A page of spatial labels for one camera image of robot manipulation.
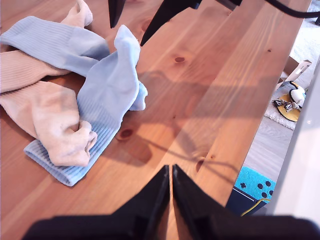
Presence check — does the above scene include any cardboard box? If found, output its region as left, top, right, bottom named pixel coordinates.
left=276, top=56, right=313, bottom=91

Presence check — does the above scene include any white and black plush toy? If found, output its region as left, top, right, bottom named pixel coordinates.
left=287, top=81, right=308, bottom=109

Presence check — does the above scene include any white shaggy rug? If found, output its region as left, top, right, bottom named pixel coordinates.
left=264, top=0, right=320, bottom=131

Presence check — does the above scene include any yellow round disc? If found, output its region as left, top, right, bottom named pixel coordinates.
left=276, top=93, right=303, bottom=123

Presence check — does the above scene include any beige sock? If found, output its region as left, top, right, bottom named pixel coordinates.
left=0, top=0, right=94, bottom=94
left=0, top=81, right=99, bottom=168

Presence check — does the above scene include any striped small toy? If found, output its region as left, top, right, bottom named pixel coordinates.
left=273, top=98, right=296, bottom=112

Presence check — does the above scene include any light blue sock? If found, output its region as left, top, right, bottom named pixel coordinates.
left=23, top=24, right=142, bottom=188
left=0, top=15, right=149, bottom=112

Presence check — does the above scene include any white LeRobot box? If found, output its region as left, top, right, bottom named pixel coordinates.
left=272, top=67, right=320, bottom=216

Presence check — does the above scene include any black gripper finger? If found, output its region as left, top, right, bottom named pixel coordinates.
left=112, top=164, right=170, bottom=240
left=172, top=164, right=236, bottom=240
left=108, top=0, right=126, bottom=29
left=139, top=0, right=201, bottom=48

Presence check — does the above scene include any dark navy flat object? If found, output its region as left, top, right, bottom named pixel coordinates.
left=226, top=187, right=273, bottom=216

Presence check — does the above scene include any thin yellow cable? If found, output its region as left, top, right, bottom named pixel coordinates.
left=240, top=197, right=272, bottom=217

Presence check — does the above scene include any teal pad with black dots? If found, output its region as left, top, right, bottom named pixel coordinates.
left=234, top=166, right=277, bottom=201

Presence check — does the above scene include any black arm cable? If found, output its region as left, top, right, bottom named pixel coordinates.
left=264, top=0, right=320, bottom=19

